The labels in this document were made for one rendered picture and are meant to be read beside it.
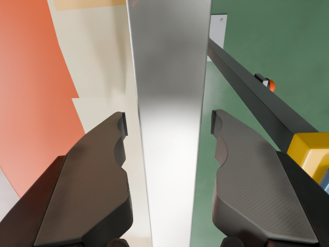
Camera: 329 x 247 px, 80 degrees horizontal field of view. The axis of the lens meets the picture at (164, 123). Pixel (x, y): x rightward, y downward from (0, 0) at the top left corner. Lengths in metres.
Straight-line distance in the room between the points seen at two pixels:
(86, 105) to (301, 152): 0.20
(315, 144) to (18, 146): 0.27
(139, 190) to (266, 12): 1.09
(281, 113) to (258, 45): 0.87
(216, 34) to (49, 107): 1.01
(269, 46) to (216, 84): 0.33
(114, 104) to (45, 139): 0.07
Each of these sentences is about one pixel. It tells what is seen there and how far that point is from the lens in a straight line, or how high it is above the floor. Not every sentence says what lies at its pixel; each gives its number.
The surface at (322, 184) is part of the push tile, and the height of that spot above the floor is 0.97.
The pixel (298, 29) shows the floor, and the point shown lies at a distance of 1.29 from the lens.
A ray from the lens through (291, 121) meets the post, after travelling 0.35.
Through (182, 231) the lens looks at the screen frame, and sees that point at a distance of 0.21.
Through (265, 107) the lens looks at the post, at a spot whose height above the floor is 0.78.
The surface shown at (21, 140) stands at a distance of 0.21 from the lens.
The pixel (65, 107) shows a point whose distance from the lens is 0.17.
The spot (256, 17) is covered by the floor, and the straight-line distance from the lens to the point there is 1.18.
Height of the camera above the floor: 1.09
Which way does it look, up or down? 58 degrees down
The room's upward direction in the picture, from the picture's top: 180 degrees clockwise
